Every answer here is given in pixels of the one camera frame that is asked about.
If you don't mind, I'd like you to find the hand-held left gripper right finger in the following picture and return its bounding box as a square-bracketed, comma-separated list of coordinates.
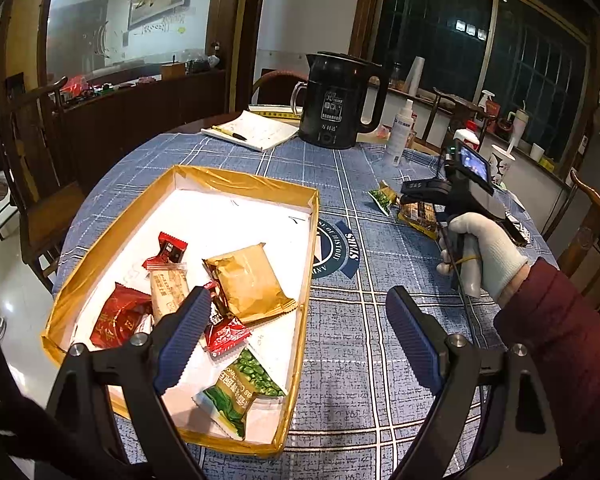
[385, 285, 561, 480]

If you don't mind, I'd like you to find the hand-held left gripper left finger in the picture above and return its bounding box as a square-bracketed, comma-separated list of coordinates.
[45, 285, 213, 480]

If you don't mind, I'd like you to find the tan biscuit packet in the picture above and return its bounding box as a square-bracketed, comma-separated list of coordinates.
[146, 264, 191, 328]

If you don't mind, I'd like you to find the clear brown cake packet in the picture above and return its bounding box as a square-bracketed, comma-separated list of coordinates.
[397, 199, 440, 240]

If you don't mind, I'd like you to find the dark red long snack packet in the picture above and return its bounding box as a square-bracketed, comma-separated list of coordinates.
[89, 281, 154, 350]

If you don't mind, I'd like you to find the green pea snack packet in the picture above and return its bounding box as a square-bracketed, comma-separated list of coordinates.
[192, 346, 287, 442]
[369, 180, 399, 217]

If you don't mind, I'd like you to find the gold foil snack packet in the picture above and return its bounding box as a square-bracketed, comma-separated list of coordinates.
[201, 242, 299, 325]

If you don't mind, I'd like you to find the small red candy packet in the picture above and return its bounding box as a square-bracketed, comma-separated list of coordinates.
[141, 231, 189, 269]

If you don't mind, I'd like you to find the gold cardboard tray box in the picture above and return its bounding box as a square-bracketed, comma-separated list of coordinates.
[41, 164, 321, 458]

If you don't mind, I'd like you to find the person's right forearm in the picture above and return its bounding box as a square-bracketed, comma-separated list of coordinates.
[494, 257, 600, 480]

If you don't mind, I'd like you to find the person's right hand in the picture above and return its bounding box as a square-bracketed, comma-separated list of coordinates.
[437, 211, 530, 306]

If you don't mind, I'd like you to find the printed paper cup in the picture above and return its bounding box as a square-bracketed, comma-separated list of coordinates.
[489, 144, 517, 186]

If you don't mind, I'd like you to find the white liquor bottle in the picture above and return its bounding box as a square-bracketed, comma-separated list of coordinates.
[452, 119, 482, 156]

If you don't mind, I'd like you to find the black remote control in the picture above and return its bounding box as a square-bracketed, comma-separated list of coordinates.
[504, 212, 533, 247]

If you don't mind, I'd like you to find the white tumbler with straw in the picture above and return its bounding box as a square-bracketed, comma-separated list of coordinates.
[510, 109, 531, 150]

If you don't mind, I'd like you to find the wooden chair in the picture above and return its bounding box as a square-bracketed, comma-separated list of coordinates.
[555, 170, 600, 311]
[425, 87, 486, 146]
[251, 69, 311, 108]
[0, 77, 88, 293]

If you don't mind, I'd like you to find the paper towel roll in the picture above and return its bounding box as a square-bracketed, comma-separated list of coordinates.
[405, 56, 426, 97]

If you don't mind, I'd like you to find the dark window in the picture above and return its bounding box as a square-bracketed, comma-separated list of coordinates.
[370, 0, 596, 161]

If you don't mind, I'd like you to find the black electric kettle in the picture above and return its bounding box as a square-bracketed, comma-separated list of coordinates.
[297, 51, 388, 150]

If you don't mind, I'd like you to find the white notebook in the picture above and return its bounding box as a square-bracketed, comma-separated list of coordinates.
[200, 110, 301, 152]

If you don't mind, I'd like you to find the dark wooden sideboard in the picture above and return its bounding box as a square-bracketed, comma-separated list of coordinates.
[55, 67, 226, 196]

